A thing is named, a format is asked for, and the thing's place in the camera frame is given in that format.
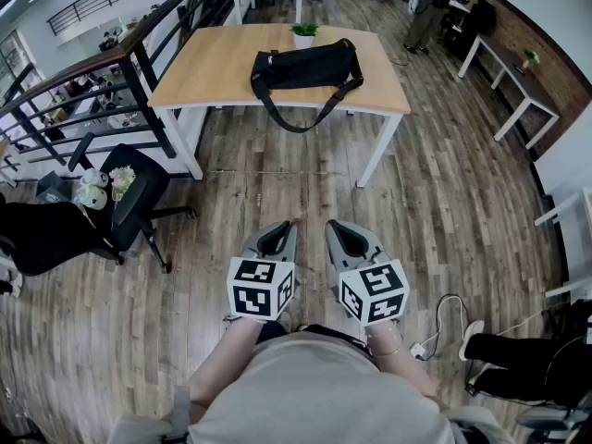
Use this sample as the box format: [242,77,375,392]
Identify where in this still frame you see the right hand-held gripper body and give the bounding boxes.
[329,245,412,327]

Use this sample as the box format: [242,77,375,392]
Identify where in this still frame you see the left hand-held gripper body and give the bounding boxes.
[225,241,298,321]

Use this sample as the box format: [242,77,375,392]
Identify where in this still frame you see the black bag with shoulder strap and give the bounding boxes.
[250,37,365,134]

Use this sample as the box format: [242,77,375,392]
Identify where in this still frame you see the person's right forearm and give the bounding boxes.
[366,318,441,402]

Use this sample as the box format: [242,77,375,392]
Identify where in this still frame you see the person's left forearm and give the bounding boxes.
[186,315,265,412]

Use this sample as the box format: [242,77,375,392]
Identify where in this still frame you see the person's torso in beige shirt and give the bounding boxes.
[186,322,458,444]

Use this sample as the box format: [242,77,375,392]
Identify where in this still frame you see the black office chair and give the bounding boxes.
[67,131,199,275]

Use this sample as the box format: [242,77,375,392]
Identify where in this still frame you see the pale flower bouquet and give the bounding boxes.
[107,166,137,203]

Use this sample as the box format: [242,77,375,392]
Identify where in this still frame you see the white plush toys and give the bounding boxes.
[71,167,110,211]

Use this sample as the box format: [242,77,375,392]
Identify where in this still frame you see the wooden table with white legs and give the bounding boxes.
[146,22,413,189]

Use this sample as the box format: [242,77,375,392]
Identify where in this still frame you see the green plant in white pot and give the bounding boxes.
[289,22,320,50]

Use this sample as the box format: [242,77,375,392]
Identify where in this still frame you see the black metal railing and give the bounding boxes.
[0,0,241,179]

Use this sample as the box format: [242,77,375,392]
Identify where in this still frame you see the dark top table white legs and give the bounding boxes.
[457,32,561,151]

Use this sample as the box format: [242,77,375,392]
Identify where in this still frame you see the black high-back chair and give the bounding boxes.
[455,0,499,62]

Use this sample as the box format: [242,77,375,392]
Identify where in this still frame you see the thin gold bracelet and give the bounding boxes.
[371,343,404,359]

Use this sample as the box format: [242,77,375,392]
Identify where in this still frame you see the white cable with power strip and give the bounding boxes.
[409,293,547,363]

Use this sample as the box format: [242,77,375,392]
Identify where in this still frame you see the white desk frame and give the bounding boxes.
[533,186,592,301]

